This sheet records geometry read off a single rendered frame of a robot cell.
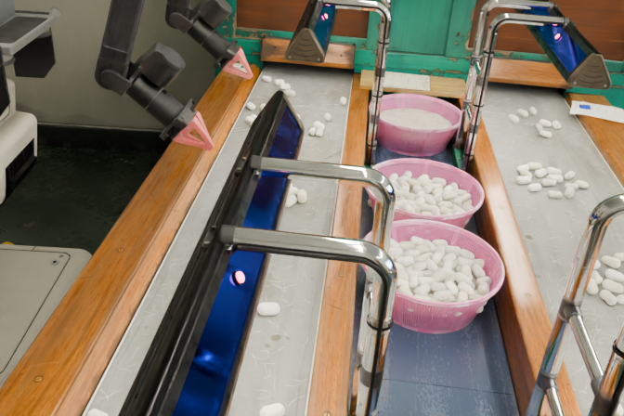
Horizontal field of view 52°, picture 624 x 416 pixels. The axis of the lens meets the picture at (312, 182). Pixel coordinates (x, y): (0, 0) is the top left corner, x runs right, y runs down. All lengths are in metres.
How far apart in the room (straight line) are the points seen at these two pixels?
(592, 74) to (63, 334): 1.05
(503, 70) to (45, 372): 1.59
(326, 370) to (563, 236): 0.67
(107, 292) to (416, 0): 1.35
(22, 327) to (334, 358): 1.06
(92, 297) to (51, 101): 2.28
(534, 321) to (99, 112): 2.52
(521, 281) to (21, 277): 1.39
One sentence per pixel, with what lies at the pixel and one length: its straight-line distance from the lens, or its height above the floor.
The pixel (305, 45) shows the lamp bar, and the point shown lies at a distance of 1.30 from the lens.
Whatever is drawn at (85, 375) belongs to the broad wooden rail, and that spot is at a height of 0.76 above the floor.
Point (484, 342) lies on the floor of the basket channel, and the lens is 1.22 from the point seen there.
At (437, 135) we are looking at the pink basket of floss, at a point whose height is 0.75.
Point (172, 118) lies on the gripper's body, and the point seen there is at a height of 0.93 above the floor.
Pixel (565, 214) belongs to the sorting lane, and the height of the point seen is 0.74.
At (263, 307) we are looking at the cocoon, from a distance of 1.08.
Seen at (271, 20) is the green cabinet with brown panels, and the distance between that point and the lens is 2.13.
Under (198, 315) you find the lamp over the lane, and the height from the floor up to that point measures 1.11.
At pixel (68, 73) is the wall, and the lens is 3.25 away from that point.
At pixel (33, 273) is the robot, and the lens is 2.04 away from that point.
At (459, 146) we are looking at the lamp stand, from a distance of 1.79.
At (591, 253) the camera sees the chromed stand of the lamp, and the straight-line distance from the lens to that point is 0.81.
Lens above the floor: 1.45
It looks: 29 degrees down
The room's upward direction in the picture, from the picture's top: 4 degrees clockwise
